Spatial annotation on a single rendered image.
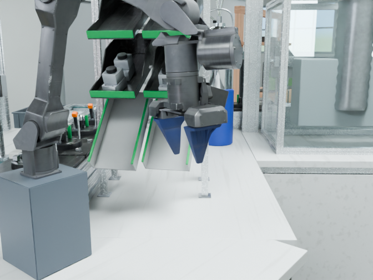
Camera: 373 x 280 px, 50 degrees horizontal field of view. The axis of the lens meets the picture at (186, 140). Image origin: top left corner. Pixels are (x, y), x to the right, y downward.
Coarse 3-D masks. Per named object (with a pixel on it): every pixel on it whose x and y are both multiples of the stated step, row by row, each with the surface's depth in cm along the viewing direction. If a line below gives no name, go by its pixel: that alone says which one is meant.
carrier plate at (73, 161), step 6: (60, 156) 135; (66, 156) 135; (72, 156) 135; (78, 156) 135; (84, 156) 136; (6, 162) 128; (60, 162) 128; (66, 162) 128; (72, 162) 128; (78, 162) 129; (0, 168) 122; (6, 168) 122
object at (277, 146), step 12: (276, 0) 184; (288, 0) 167; (288, 12) 168; (288, 24) 169; (288, 36) 170; (264, 48) 215; (288, 48) 171; (264, 60) 215; (264, 72) 216; (264, 84) 217; (264, 96) 218; (264, 108) 220; (264, 120) 222; (276, 120) 181; (264, 132) 214; (276, 132) 181; (276, 144) 180
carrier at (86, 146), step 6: (78, 120) 150; (78, 126) 151; (78, 132) 151; (66, 138) 150; (72, 138) 153; (78, 138) 152; (60, 144) 143; (66, 144) 144; (72, 144) 145; (78, 144) 147; (84, 144) 152; (90, 144) 152; (60, 150) 143; (66, 150) 144; (72, 150) 144; (84, 150) 144
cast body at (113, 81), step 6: (114, 66) 111; (108, 72) 110; (114, 72) 110; (120, 72) 111; (108, 78) 110; (114, 78) 110; (120, 78) 112; (108, 84) 111; (114, 84) 111; (120, 84) 112; (126, 84) 115; (108, 90) 111; (114, 90) 111; (120, 90) 113
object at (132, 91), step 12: (108, 48) 123; (120, 48) 133; (132, 48) 132; (144, 48) 132; (108, 60) 123; (144, 60) 118; (144, 72) 118; (96, 84) 115; (132, 84) 117; (96, 96) 112; (108, 96) 112; (120, 96) 111; (132, 96) 110
